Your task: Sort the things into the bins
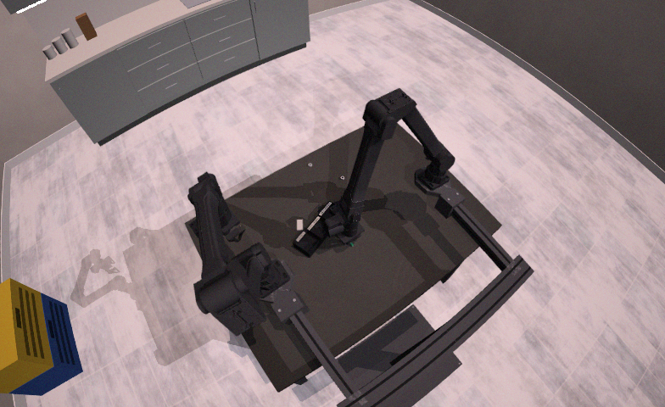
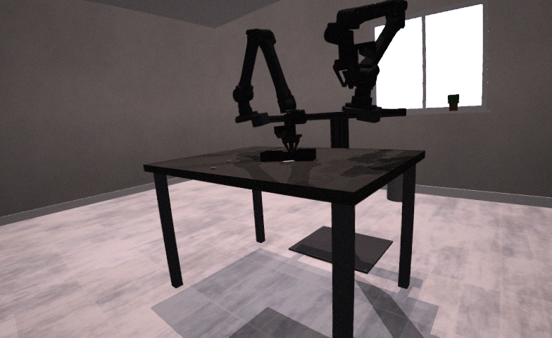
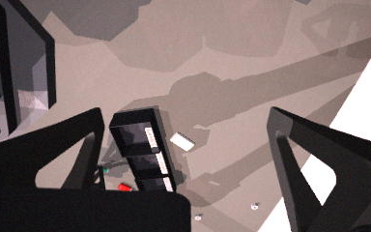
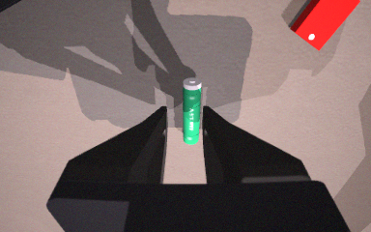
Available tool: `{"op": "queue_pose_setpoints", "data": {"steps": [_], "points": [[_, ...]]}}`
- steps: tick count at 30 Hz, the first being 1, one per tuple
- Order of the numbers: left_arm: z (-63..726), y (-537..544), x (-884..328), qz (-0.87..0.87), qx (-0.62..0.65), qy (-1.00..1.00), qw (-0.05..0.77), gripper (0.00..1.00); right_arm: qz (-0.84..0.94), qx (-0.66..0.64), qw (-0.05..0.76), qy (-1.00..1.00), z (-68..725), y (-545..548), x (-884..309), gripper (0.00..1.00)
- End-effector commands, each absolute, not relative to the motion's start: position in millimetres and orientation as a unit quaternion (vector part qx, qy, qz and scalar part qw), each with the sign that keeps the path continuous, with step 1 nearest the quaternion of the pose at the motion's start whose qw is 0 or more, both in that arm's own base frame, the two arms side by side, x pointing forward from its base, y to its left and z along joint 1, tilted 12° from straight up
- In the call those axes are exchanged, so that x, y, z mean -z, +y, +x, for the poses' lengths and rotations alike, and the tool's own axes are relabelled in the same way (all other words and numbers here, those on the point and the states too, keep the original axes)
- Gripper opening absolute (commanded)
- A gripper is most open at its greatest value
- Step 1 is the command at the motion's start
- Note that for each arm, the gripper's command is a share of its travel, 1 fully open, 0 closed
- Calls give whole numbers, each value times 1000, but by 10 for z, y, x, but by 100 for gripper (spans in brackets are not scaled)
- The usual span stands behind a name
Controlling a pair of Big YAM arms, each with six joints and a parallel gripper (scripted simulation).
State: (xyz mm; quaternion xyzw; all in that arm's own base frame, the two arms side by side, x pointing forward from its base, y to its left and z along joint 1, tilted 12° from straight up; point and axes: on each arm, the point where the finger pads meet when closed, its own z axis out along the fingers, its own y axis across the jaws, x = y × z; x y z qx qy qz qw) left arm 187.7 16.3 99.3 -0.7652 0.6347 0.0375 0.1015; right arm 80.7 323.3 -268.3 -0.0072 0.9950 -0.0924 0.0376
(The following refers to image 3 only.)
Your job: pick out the red usb stick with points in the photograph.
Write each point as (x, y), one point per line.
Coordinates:
(123, 186)

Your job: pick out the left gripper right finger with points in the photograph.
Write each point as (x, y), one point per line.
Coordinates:
(348, 206)

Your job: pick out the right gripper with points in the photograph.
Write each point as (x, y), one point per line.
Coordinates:
(99, 174)

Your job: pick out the black three-compartment bin rack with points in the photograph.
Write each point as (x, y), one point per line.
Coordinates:
(131, 140)

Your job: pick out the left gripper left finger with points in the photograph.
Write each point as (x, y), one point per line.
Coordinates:
(23, 156)

